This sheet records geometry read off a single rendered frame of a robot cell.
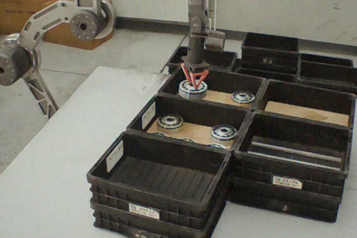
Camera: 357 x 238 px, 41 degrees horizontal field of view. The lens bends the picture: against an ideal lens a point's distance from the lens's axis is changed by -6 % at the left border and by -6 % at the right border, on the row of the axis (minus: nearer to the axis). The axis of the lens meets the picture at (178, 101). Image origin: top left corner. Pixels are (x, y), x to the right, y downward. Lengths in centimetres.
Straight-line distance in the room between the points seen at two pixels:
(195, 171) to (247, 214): 24
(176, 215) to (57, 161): 71
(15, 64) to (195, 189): 117
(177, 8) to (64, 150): 310
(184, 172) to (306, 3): 339
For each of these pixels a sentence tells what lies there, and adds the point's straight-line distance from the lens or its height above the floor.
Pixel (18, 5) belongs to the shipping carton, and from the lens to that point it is 535.
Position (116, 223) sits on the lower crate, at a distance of 168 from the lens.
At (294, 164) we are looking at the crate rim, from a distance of 169.
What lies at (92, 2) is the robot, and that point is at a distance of 221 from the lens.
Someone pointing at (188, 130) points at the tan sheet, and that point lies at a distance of 200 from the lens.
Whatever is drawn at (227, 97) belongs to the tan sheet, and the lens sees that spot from 225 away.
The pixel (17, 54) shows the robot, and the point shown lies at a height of 94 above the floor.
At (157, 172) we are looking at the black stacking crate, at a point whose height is 83.
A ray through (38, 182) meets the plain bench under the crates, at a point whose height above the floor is 70.
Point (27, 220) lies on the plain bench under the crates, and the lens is 183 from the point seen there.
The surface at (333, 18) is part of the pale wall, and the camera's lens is 499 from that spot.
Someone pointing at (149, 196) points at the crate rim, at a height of 92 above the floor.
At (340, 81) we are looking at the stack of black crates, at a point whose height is 49.
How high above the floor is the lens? 189
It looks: 29 degrees down
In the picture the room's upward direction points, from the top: 1 degrees clockwise
